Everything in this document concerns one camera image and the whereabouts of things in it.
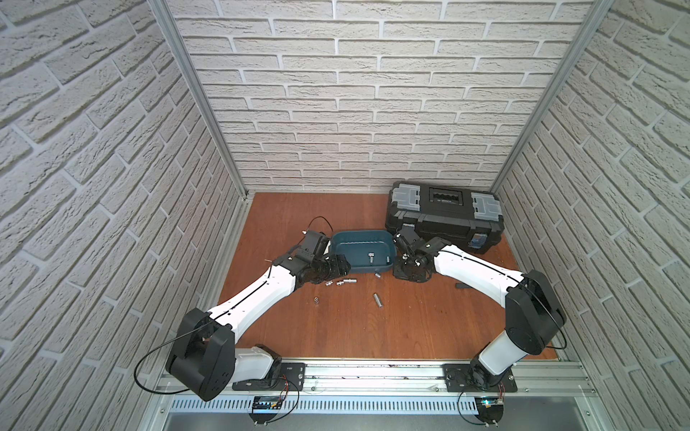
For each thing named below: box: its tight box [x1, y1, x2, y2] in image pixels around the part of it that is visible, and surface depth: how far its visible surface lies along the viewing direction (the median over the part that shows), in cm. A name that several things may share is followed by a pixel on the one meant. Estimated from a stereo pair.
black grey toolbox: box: [384, 181, 505, 254], surface depth 94 cm
